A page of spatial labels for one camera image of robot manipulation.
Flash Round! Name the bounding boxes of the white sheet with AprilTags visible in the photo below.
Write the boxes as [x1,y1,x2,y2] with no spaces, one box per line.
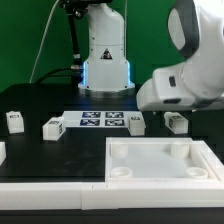
[63,111,143,128]

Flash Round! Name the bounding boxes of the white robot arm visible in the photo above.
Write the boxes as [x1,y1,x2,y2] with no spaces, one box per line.
[79,0,224,111]

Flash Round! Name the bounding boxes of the black cable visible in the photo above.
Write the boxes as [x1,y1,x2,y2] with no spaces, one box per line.
[34,66,83,85]

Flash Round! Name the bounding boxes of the white cable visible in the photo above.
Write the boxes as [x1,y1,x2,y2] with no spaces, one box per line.
[29,0,62,84]

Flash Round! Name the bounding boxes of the white square tabletop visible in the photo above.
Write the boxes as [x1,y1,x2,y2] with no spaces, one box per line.
[105,138,224,182]

